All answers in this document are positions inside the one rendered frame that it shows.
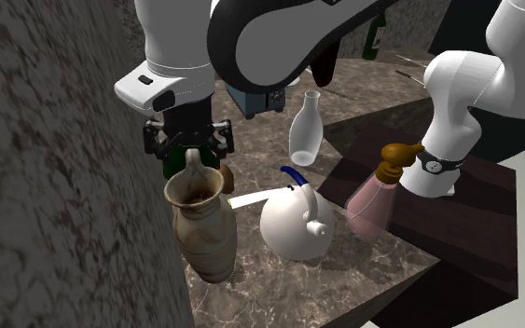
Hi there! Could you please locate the clear glass bottle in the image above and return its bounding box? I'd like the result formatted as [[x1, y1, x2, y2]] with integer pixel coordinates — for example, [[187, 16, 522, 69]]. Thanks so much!
[[288, 89, 325, 168]]

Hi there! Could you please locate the dark maroon robot stand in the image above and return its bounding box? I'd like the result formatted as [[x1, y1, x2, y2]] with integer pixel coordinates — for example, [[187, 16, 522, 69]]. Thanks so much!
[[317, 124, 518, 299]]

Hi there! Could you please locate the dark green bottle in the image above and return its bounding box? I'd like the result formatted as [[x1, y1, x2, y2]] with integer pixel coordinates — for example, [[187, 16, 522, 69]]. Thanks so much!
[[161, 143, 221, 181]]

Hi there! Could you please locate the green glass bottle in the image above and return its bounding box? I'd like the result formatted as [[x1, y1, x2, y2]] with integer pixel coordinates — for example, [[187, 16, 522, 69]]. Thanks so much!
[[361, 12, 389, 62]]

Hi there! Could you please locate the white kettle with blue handle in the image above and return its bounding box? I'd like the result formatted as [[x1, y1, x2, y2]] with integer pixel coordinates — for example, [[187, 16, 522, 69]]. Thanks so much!
[[258, 165, 337, 262]]

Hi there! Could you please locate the blue toaster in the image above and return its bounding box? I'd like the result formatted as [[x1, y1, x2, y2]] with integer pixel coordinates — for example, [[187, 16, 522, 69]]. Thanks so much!
[[225, 83, 287, 120]]

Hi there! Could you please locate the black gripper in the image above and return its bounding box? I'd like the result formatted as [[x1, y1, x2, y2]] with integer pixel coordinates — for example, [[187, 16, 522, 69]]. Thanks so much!
[[142, 96, 236, 161]]

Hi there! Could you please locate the beige ceramic jug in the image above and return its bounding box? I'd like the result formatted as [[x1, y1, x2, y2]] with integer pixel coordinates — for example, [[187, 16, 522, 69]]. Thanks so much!
[[163, 148, 239, 284]]

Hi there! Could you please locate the brown rounded object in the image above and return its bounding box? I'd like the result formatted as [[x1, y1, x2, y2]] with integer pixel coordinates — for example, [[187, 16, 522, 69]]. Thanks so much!
[[217, 162, 236, 196]]

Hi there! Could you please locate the dark red vase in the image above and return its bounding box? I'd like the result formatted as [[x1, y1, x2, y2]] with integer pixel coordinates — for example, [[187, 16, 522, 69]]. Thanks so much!
[[309, 39, 342, 89]]

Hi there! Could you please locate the pink spray bottle brown nozzle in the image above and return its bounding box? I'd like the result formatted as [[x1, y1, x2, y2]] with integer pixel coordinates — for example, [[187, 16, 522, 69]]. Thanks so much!
[[345, 142, 426, 240]]

